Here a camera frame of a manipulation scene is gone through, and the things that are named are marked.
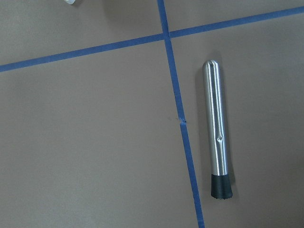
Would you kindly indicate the steel muddler black tip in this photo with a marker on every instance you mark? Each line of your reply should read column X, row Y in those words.
column 220, row 181

